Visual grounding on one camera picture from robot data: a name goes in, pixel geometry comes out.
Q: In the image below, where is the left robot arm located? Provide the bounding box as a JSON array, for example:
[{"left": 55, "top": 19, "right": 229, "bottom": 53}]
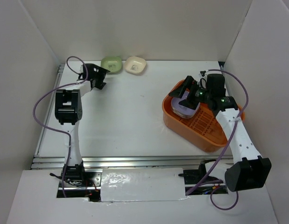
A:
[{"left": 55, "top": 63, "right": 110, "bottom": 186}]

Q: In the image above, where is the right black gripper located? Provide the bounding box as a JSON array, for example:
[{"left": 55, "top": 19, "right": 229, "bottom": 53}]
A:
[{"left": 169, "top": 75, "right": 212, "bottom": 110}]

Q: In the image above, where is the green plate back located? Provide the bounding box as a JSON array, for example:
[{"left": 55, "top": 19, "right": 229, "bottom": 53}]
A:
[{"left": 100, "top": 56, "right": 122, "bottom": 74}]

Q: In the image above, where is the orange plastic bin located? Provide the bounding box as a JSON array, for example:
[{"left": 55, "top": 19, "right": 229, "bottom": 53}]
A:
[{"left": 162, "top": 79, "right": 247, "bottom": 154}]

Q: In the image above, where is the aluminium rail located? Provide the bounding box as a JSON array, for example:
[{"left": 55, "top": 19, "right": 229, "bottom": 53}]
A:
[{"left": 31, "top": 155, "right": 236, "bottom": 170}]

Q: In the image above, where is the cream plate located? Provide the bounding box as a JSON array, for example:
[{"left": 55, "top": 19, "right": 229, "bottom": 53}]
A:
[{"left": 123, "top": 56, "right": 147, "bottom": 75}]

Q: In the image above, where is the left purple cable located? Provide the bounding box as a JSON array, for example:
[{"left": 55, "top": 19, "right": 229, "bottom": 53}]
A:
[{"left": 33, "top": 56, "right": 91, "bottom": 198}]

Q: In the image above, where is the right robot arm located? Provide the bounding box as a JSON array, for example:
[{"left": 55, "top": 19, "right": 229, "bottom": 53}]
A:
[{"left": 169, "top": 69, "right": 272, "bottom": 195}]

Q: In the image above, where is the white foil cover sheet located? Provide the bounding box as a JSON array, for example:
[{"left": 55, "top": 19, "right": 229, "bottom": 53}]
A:
[{"left": 100, "top": 168, "right": 187, "bottom": 202}]

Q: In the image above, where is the purple plate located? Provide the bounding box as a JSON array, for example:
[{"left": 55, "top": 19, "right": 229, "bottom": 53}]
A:
[{"left": 170, "top": 91, "right": 200, "bottom": 119}]

